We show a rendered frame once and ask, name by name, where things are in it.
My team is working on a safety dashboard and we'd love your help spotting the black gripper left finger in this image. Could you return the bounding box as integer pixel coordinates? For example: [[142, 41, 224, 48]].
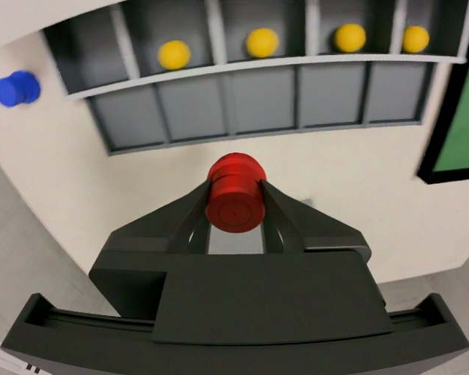
[[100, 179, 212, 254]]

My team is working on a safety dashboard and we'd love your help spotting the blue plug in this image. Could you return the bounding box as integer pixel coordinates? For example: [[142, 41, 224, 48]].
[[0, 72, 39, 110]]

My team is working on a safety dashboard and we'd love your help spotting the green tray with black rim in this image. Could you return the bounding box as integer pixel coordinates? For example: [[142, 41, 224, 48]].
[[413, 18, 469, 185]]

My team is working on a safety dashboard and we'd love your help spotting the red plug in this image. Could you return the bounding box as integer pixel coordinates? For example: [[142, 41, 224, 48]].
[[205, 153, 267, 234]]

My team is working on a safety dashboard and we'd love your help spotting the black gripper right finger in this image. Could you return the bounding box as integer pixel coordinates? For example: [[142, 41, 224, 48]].
[[260, 179, 372, 264]]

